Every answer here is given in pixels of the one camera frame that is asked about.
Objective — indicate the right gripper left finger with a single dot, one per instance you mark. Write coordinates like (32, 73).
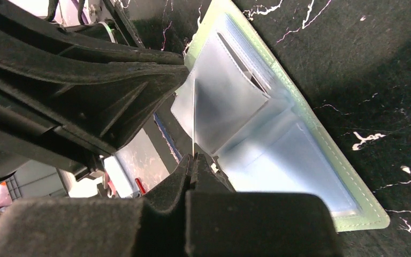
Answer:
(151, 225)

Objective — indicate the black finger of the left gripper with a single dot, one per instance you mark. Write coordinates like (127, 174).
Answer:
(66, 98)

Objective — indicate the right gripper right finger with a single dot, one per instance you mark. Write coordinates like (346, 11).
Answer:
(220, 222)

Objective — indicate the mint green card holder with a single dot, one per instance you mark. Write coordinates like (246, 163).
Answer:
(240, 107)

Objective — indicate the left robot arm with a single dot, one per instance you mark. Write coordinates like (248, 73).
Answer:
(95, 21)

